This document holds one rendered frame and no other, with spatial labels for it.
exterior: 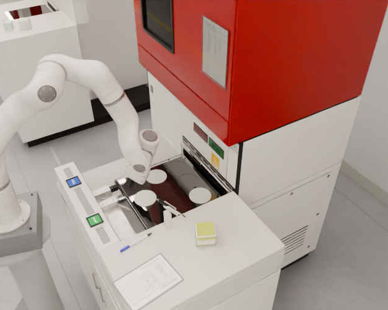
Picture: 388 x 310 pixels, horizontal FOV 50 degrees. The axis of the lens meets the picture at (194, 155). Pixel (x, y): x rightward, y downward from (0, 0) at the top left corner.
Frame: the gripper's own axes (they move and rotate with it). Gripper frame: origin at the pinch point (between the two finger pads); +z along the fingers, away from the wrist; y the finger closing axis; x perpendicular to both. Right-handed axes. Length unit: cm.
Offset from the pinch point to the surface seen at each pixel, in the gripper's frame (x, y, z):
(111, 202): -9.3, -3.8, 7.9
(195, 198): 8.9, 27.0, -2.4
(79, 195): -14.8, -16.7, 7.5
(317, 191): 60, 80, 3
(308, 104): 43, 48, -51
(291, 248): 52, 89, 44
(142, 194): 1.2, 5.7, 5.3
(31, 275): -40, -20, 46
